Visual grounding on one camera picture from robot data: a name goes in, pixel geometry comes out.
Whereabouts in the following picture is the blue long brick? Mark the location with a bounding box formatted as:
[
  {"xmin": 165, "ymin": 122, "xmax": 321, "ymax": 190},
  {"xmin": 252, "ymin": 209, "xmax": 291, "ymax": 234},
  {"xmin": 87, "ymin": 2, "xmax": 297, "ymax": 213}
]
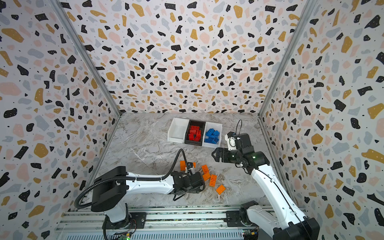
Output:
[
  {"xmin": 206, "ymin": 129, "xmax": 215, "ymax": 137},
  {"xmin": 204, "ymin": 138, "xmax": 215, "ymax": 144}
]

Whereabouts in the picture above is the orange square brick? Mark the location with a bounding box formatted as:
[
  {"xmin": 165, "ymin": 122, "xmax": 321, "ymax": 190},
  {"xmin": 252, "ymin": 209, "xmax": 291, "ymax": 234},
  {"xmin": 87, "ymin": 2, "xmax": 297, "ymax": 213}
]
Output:
[
  {"xmin": 203, "ymin": 172, "xmax": 211, "ymax": 181},
  {"xmin": 202, "ymin": 165, "xmax": 209, "ymax": 174}
]

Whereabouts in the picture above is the blue square brick top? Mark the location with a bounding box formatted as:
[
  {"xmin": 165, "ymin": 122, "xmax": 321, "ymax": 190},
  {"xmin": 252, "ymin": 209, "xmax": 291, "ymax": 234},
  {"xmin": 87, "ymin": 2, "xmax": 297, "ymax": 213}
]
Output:
[{"xmin": 212, "ymin": 131, "xmax": 220, "ymax": 137}]

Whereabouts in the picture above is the orange brick vertical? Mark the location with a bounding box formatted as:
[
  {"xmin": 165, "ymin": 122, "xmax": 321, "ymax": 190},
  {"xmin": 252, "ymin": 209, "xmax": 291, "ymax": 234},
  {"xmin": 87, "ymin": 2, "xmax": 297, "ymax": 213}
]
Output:
[{"xmin": 180, "ymin": 161, "xmax": 187, "ymax": 172}]

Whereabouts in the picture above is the orange long brick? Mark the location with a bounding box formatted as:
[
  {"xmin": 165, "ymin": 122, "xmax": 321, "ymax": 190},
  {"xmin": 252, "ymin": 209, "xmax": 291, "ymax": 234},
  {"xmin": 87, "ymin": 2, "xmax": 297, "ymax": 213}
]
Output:
[{"xmin": 209, "ymin": 175, "xmax": 217, "ymax": 187}]

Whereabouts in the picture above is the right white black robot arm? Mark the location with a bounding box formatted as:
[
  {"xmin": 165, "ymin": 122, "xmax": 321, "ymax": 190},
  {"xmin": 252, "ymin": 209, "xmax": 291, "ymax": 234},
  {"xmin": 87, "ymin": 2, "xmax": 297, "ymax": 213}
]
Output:
[{"xmin": 212, "ymin": 148, "xmax": 320, "ymax": 240}]

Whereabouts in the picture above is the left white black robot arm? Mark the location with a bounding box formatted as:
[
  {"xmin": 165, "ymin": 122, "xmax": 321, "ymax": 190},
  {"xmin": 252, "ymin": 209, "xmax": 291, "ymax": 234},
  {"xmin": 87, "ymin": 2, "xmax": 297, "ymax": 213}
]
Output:
[{"xmin": 91, "ymin": 167, "xmax": 206, "ymax": 225}]

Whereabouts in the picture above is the right white bin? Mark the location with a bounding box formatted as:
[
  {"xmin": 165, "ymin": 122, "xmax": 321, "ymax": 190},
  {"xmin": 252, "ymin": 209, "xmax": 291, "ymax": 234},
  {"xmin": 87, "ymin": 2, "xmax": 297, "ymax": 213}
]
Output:
[{"xmin": 202, "ymin": 122, "xmax": 223, "ymax": 149}]

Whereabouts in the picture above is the white bin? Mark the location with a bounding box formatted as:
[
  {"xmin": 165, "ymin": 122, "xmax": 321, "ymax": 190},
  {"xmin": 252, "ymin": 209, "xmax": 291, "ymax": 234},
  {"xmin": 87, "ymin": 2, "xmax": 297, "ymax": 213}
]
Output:
[
  {"xmin": 202, "ymin": 122, "xmax": 223, "ymax": 149},
  {"xmin": 167, "ymin": 118, "xmax": 190, "ymax": 144}
]

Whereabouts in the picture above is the orange brick lowest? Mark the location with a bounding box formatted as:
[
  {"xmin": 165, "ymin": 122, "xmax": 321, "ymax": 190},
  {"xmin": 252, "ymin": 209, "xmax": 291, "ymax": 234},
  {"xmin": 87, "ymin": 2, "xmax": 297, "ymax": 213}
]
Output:
[{"xmin": 216, "ymin": 185, "xmax": 226, "ymax": 195}]

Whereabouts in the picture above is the black middle bin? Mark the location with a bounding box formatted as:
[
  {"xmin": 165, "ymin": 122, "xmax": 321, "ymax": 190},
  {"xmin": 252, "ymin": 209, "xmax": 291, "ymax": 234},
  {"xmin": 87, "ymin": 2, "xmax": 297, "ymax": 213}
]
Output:
[{"xmin": 184, "ymin": 120, "xmax": 206, "ymax": 146}]

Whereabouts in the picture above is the left white bin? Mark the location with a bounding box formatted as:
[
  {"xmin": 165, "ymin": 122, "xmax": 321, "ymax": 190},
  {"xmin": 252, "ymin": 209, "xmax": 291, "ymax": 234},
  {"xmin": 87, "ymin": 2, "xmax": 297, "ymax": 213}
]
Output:
[{"xmin": 167, "ymin": 118, "xmax": 190, "ymax": 144}]

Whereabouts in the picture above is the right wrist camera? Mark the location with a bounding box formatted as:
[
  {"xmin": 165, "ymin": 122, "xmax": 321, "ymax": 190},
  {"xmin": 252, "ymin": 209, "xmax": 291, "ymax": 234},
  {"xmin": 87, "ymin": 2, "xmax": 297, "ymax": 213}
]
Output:
[{"xmin": 225, "ymin": 132, "xmax": 252, "ymax": 151}]

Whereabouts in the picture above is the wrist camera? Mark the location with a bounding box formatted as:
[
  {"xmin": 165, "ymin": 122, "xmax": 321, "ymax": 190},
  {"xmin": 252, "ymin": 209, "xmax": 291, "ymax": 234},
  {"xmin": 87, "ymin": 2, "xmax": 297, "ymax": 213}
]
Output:
[
  {"xmin": 186, "ymin": 162, "xmax": 195, "ymax": 175},
  {"xmin": 225, "ymin": 132, "xmax": 252, "ymax": 151}
]

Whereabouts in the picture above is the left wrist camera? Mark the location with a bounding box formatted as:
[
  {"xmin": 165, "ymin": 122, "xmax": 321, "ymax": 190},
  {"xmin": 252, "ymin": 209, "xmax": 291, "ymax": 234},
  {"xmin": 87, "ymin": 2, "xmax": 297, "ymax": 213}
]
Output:
[{"xmin": 186, "ymin": 162, "xmax": 195, "ymax": 175}]

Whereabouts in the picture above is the left black corrugated cable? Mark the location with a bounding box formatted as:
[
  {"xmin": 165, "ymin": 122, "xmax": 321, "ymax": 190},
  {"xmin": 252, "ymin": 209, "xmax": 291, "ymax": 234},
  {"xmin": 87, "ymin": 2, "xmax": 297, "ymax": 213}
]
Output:
[{"xmin": 74, "ymin": 148, "xmax": 188, "ymax": 210}]

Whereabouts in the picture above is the aluminium rail base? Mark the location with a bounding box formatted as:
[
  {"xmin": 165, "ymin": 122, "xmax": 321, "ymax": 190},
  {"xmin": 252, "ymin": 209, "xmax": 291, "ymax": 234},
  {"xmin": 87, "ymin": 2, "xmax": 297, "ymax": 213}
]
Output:
[{"xmin": 53, "ymin": 205, "xmax": 275, "ymax": 240}]

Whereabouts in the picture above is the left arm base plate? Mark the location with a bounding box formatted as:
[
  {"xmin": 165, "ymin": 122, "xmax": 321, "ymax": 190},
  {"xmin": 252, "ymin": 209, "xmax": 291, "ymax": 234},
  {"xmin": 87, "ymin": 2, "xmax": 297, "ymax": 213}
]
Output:
[{"xmin": 102, "ymin": 212, "xmax": 147, "ymax": 231}]

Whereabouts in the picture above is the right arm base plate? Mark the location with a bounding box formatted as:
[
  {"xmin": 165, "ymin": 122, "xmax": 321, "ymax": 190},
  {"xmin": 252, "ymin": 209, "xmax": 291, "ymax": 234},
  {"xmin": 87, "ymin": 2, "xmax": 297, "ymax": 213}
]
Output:
[{"xmin": 224, "ymin": 210, "xmax": 258, "ymax": 228}]

